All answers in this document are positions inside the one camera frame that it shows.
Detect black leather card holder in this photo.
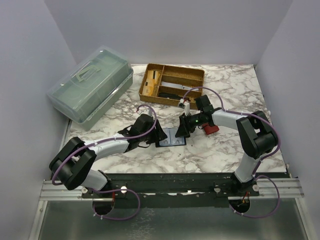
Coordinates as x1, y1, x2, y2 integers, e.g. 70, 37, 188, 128
155, 127, 187, 148

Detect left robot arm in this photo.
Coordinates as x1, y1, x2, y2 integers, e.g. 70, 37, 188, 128
49, 113, 168, 191

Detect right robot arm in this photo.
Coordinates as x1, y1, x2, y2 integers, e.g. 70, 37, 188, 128
175, 95, 280, 193

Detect red leather card holder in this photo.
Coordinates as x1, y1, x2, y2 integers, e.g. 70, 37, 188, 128
202, 123, 220, 136

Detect black cards in tray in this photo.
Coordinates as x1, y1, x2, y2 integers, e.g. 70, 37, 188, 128
157, 92, 182, 105

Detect white cards in tray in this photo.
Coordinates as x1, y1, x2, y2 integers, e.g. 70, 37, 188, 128
159, 81, 200, 91

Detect gold cards in tray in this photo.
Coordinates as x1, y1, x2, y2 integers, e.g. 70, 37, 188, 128
142, 70, 160, 96

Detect woven wicker organizer tray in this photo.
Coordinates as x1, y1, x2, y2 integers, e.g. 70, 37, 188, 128
138, 63, 205, 110

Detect green plastic storage box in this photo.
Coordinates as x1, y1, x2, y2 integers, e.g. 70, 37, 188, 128
47, 46, 134, 131

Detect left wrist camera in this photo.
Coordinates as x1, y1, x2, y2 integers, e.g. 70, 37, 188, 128
146, 109, 154, 117

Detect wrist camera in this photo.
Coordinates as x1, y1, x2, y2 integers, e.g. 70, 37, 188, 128
178, 98, 190, 115
146, 109, 154, 117

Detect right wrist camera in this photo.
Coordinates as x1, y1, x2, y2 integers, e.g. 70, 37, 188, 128
178, 98, 190, 115

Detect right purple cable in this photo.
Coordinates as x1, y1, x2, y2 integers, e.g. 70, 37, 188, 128
181, 86, 281, 219

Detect purple cable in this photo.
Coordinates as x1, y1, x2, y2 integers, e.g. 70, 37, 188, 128
51, 104, 158, 221
181, 86, 281, 219

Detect black mounting base rail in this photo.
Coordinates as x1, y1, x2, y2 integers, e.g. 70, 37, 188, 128
67, 173, 304, 210

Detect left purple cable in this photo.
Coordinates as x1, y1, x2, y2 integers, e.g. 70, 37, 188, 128
51, 104, 158, 221

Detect aluminium extrusion rail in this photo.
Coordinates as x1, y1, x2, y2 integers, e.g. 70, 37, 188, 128
39, 179, 96, 201

